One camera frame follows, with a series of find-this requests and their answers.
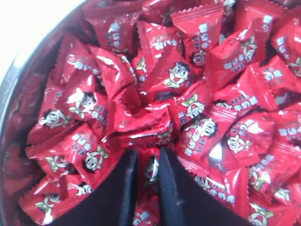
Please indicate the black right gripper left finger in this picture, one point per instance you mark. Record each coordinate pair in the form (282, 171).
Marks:
(113, 202)

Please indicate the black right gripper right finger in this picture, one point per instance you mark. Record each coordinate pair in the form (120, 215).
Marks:
(183, 203)

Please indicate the red candy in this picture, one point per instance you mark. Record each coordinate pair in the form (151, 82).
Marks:
(168, 72)
(79, 151)
(201, 29)
(148, 164)

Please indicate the steel bowl of candies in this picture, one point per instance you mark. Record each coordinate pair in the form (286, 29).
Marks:
(25, 26)

